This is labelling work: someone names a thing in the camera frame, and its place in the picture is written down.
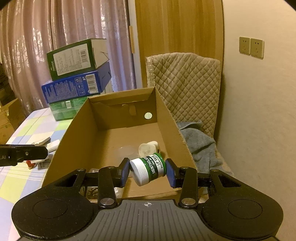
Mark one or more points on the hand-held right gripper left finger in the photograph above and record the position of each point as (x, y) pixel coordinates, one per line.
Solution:
(126, 171)

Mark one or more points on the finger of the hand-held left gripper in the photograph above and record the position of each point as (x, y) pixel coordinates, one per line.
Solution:
(32, 153)

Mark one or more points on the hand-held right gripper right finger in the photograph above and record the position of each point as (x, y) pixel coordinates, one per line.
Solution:
(170, 172)

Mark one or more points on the white rounded plastic case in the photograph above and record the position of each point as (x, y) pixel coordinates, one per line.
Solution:
(52, 145)

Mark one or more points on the green lip balm jar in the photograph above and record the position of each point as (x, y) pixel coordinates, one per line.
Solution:
(148, 169)

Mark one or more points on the cream round plastic object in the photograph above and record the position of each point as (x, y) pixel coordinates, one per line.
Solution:
(149, 149)

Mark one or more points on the red figurine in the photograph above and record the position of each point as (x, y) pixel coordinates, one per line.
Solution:
(31, 164)

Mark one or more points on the checked tablecloth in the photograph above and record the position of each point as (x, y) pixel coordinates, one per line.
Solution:
(30, 125)

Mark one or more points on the brown cardboard moving box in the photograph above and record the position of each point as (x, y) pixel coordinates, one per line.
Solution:
(11, 122)

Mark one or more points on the grey towel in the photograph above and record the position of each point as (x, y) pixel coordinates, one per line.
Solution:
(198, 143)

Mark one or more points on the green plastic-wrapped carton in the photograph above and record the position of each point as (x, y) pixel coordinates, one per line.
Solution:
(67, 109)

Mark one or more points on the blue carton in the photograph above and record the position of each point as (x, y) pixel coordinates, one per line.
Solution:
(69, 89)

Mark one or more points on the quilted beige chair cover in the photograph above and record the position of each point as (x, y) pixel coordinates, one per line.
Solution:
(189, 88)

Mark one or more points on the dark green carton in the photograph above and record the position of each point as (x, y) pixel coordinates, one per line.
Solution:
(74, 58)

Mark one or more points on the pink curtain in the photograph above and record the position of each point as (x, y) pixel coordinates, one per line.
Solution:
(46, 27)

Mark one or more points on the wooden door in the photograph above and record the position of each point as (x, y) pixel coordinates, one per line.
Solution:
(175, 30)

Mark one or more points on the beige wall socket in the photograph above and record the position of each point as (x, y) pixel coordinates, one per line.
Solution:
(257, 48)
(244, 45)

